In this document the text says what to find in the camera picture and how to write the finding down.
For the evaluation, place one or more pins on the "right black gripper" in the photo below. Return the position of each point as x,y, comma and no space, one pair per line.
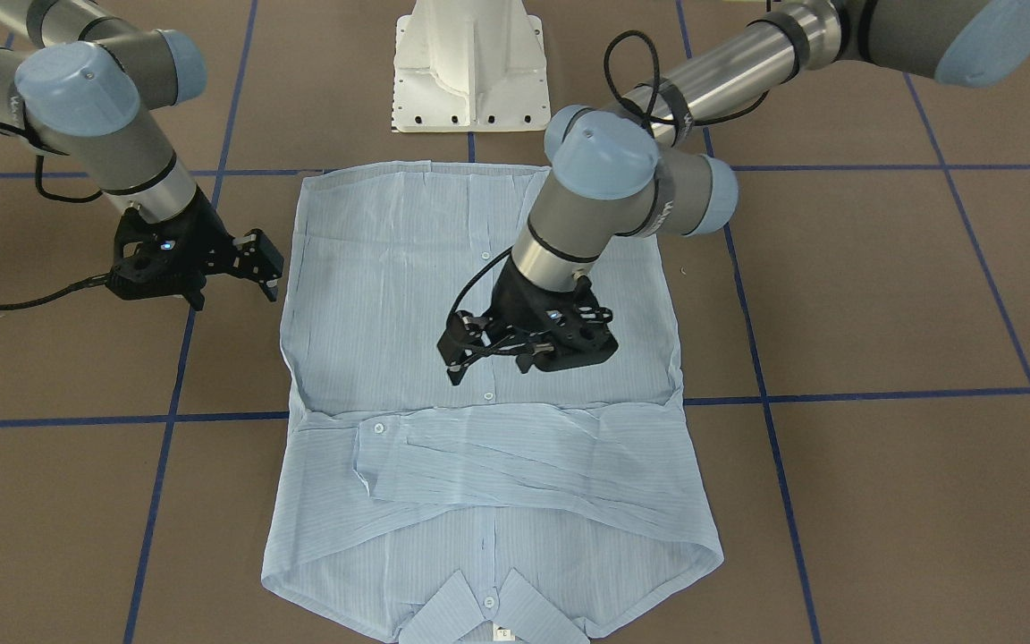
205,233

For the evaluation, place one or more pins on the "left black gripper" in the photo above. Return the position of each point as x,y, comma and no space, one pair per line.
515,292

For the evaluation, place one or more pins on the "light blue button-up shirt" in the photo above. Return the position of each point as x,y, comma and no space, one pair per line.
557,505

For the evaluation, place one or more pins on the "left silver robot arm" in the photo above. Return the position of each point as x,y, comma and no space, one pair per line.
620,171

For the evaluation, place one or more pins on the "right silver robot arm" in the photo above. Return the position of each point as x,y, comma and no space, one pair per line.
88,90

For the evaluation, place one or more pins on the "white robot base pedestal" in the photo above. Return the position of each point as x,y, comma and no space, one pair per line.
476,66

